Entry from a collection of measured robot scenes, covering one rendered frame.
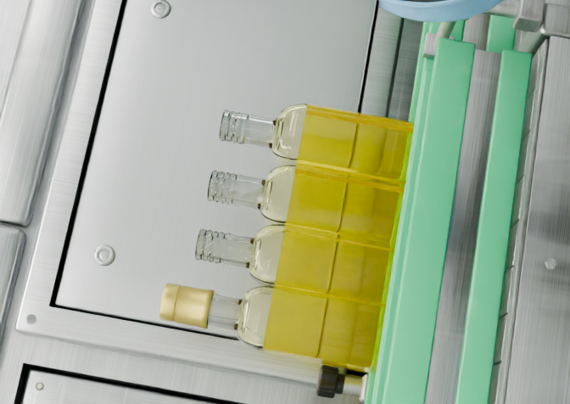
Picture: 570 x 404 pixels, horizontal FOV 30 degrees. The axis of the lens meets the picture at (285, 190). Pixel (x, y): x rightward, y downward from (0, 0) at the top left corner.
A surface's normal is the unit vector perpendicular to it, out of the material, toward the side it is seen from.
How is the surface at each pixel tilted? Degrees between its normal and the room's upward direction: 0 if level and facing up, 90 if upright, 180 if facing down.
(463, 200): 90
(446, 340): 90
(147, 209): 90
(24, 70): 90
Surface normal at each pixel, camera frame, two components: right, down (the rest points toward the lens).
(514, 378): 0.02, -0.25
